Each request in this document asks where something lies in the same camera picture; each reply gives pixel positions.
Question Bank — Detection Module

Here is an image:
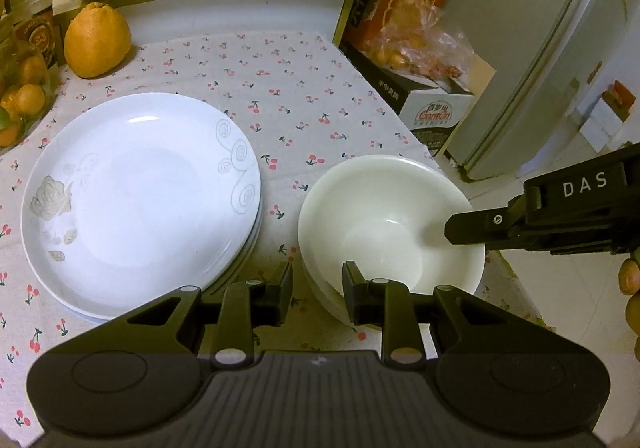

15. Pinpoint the glass jar of kumquats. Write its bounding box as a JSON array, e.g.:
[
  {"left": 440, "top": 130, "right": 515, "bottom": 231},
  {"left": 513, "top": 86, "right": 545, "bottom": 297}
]
[{"left": 0, "top": 18, "right": 57, "bottom": 156}]

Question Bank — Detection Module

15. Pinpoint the large orange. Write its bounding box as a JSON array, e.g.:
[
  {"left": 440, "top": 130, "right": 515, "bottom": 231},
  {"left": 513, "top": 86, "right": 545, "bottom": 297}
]
[{"left": 64, "top": 2, "right": 132, "bottom": 79}]

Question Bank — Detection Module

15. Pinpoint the small orange box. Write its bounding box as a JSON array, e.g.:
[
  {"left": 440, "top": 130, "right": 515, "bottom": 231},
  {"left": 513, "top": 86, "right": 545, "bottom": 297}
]
[{"left": 597, "top": 80, "right": 637, "bottom": 125}]

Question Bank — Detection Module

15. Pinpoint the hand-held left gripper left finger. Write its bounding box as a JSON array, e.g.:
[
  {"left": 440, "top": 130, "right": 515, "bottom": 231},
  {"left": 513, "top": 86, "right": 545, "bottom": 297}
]
[{"left": 120, "top": 262, "right": 295, "bottom": 369}]

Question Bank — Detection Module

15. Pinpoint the white microwave stand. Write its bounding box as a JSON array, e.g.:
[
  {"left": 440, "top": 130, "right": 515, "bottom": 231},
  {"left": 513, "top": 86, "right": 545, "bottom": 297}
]
[{"left": 51, "top": 0, "right": 362, "bottom": 48}]

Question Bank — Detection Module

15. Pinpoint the white cardboard box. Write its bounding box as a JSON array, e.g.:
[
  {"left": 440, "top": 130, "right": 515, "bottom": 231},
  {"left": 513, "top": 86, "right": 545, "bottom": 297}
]
[{"left": 340, "top": 40, "right": 498, "bottom": 159}]

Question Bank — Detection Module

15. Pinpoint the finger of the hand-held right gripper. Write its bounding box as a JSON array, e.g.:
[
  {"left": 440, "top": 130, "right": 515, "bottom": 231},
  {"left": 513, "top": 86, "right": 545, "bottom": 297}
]
[{"left": 444, "top": 193, "right": 640, "bottom": 256}]

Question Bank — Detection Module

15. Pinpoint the person's right hand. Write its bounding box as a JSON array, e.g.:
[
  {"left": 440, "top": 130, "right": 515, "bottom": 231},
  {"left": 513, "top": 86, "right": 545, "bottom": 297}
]
[{"left": 619, "top": 250, "right": 640, "bottom": 333}]

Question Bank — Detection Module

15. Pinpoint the glass mug with label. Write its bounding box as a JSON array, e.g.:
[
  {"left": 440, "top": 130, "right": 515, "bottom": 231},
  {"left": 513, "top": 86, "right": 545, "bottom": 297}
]
[{"left": 12, "top": 8, "right": 58, "bottom": 71}]

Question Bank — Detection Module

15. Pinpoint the plastic bag of fruit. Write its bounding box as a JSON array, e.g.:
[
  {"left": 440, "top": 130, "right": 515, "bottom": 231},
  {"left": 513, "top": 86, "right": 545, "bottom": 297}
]
[{"left": 362, "top": 2, "right": 476, "bottom": 83}]

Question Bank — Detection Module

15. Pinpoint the white refrigerator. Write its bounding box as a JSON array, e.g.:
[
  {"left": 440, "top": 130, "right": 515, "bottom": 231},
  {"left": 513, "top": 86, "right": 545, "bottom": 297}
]
[{"left": 432, "top": 0, "right": 640, "bottom": 181}]

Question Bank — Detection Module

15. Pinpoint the white floral plate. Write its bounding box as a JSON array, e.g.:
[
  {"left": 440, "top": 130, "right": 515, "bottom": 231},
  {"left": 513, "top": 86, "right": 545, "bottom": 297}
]
[{"left": 21, "top": 94, "right": 262, "bottom": 319}]

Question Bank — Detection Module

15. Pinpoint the cherry print tablecloth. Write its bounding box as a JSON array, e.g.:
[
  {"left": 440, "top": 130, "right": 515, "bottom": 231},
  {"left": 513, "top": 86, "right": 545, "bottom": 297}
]
[{"left": 0, "top": 30, "right": 526, "bottom": 448}]

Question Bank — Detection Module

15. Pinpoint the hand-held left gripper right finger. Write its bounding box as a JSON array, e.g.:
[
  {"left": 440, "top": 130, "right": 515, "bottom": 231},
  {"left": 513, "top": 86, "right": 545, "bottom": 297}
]
[{"left": 342, "top": 261, "right": 506, "bottom": 369}]

